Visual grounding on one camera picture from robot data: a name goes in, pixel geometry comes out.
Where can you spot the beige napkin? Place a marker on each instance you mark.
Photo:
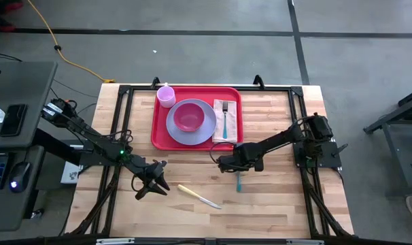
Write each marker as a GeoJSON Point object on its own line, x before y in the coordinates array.
{"type": "Point", "coordinates": [218, 129]}

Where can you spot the light pink plastic mug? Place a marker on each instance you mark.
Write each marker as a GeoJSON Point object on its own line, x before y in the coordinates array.
{"type": "Point", "coordinates": [166, 97]}

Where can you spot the red plastic tray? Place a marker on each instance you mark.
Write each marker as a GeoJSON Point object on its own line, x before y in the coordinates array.
{"type": "Point", "coordinates": [160, 129]}

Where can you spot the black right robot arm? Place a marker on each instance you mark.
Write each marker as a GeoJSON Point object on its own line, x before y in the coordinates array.
{"type": "Point", "coordinates": [280, 139]}

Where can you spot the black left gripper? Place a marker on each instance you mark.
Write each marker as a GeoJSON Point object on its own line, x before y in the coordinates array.
{"type": "Point", "coordinates": [143, 168]}

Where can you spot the white printed box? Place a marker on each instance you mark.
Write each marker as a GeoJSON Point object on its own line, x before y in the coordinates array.
{"type": "Point", "coordinates": [70, 173]}

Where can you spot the grey computer desk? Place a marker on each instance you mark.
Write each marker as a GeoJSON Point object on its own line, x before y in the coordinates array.
{"type": "Point", "coordinates": [19, 88]}

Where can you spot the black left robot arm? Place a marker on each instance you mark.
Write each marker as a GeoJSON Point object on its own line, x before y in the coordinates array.
{"type": "Point", "coordinates": [90, 137]}

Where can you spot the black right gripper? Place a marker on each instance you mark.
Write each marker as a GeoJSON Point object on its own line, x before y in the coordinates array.
{"type": "Point", "coordinates": [243, 158]}

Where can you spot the dark grey side table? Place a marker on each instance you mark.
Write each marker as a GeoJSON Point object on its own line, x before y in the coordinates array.
{"type": "Point", "coordinates": [399, 143]}

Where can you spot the black smartphone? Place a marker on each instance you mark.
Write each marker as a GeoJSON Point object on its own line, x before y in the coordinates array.
{"type": "Point", "coordinates": [13, 119]}

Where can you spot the person's red shoe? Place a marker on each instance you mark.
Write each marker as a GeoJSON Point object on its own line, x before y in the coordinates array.
{"type": "Point", "coordinates": [12, 5]}
{"type": "Point", "coordinates": [2, 25]}

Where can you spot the lavender plastic plate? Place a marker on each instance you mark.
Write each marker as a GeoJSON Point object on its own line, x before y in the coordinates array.
{"type": "Point", "coordinates": [192, 137]}

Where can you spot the black computer mouse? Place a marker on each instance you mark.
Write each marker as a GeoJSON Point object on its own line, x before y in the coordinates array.
{"type": "Point", "coordinates": [19, 177]}

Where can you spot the black aluminium table frame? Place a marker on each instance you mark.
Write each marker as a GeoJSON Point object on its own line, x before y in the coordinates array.
{"type": "Point", "coordinates": [303, 112]}

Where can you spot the pink plastic bowl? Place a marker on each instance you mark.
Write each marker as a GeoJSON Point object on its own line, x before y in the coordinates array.
{"type": "Point", "coordinates": [189, 117]}

